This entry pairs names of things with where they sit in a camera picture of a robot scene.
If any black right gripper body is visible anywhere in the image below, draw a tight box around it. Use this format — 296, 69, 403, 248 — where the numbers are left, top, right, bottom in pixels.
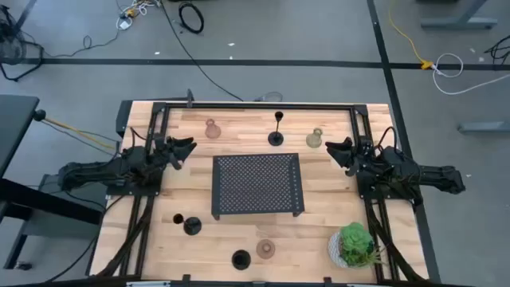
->
350, 137, 378, 176

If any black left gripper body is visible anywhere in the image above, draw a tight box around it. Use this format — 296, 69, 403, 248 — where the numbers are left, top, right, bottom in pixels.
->
151, 135, 176, 172

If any green ribbed glass candle holder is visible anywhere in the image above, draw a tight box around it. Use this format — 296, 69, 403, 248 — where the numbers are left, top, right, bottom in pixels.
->
305, 127, 324, 149

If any pink ribbed glass candle holder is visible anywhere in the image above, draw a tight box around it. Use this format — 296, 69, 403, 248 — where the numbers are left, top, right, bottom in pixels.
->
204, 118, 222, 140
255, 238, 277, 260

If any black metal candlestick holder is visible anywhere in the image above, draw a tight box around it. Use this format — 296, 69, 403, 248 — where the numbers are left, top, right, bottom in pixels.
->
172, 213, 203, 236
267, 111, 285, 147
231, 249, 253, 271

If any black perforated metal riser shelf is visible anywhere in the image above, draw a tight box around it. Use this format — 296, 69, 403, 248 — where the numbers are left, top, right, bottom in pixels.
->
210, 152, 306, 221

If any green succulent plant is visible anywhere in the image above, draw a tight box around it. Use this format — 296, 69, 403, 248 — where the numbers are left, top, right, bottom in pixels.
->
339, 222, 387, 269

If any white patterned plant pot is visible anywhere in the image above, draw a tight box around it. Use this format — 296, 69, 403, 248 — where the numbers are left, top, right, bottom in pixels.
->
327, 231, 351, 269

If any grey table foot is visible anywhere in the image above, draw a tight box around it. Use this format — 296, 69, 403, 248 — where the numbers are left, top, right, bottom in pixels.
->
457, 120, 510, 134
416, 0, 499, 31

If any black desk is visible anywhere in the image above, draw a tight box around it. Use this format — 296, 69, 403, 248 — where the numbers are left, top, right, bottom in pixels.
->
0, 94, 41, 179

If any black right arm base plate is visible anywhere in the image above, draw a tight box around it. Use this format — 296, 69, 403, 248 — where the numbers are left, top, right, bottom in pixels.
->
356, 175, 423, 200

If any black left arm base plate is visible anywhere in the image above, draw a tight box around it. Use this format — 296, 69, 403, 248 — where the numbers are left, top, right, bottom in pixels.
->
105, 175, 164, 197

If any grey cable loop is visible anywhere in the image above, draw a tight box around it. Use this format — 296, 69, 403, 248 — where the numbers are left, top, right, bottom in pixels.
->
253, 91, 284, 103

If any black aluminium table frame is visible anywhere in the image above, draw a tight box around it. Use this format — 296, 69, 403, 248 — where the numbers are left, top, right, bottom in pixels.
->
85, 101, 431, 287

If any long black floor cable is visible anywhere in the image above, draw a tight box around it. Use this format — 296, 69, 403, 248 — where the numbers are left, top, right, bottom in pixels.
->
158, 0, 245, 102

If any yellow extension cord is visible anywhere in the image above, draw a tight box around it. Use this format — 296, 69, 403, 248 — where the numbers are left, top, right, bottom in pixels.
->
388, 0, 434, 71

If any black desk leg frame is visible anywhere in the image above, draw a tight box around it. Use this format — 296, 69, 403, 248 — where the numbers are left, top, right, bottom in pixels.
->
0, 177, 104, 270

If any coiled black cable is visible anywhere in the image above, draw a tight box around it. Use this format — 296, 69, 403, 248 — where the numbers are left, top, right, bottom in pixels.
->
178, 2, 206, 35

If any silver metal bracket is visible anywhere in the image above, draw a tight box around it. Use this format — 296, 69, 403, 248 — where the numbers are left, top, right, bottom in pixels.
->
126, 280, 171, 287

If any white floor cable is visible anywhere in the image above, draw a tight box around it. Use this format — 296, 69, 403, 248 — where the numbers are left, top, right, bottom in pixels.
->
432, 53, 510, 96

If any white and yellow cable tangle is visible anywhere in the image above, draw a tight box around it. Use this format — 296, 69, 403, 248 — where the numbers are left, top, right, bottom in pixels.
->
117, 0, 161, 19

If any black floor cable bundle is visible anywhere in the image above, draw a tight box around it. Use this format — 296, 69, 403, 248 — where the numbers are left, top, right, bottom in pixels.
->
484, 33, 510, 65

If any black wire floor fan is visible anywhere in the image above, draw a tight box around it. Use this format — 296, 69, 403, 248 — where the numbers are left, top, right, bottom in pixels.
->
0, 6, 45, 83

